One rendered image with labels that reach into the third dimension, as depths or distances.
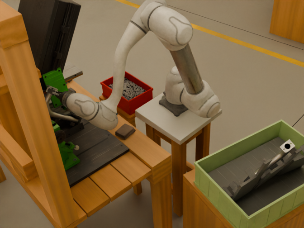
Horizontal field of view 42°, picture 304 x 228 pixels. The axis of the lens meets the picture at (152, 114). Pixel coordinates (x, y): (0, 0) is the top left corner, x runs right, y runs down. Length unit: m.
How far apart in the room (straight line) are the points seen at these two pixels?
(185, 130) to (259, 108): 1.74
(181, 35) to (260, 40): 3.41
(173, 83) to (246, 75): 2.18
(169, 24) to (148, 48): 3.15
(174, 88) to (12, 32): 1.24
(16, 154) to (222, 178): 1.05
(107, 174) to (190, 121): 0.62
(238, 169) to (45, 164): 1.05
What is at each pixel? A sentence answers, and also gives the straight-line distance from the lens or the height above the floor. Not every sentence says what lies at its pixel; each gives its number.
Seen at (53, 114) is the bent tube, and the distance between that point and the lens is 2.30.
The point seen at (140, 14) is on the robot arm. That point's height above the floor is 1.64.
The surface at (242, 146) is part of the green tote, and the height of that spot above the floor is 0.91.
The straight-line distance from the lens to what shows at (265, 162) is 1.83.
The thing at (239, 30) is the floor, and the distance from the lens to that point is 5.34.
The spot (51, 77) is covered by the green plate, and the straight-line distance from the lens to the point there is 2.29.
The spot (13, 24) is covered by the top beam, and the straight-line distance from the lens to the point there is 1.32.
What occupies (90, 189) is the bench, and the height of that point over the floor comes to 0.88.
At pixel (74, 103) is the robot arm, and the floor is 1.32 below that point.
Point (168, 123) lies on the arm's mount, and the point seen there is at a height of 0.89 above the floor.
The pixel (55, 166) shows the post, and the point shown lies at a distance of 1.69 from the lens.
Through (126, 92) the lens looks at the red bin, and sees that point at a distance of 2.68.
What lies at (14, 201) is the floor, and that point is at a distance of 3.37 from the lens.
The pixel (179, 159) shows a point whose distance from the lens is 2.56.
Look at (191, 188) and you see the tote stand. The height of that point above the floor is 0.75.
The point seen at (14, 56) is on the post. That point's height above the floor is 1.81.
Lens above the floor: 2.45
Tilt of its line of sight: 39 degrees down
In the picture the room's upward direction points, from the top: 4 degrees counter-clockwise
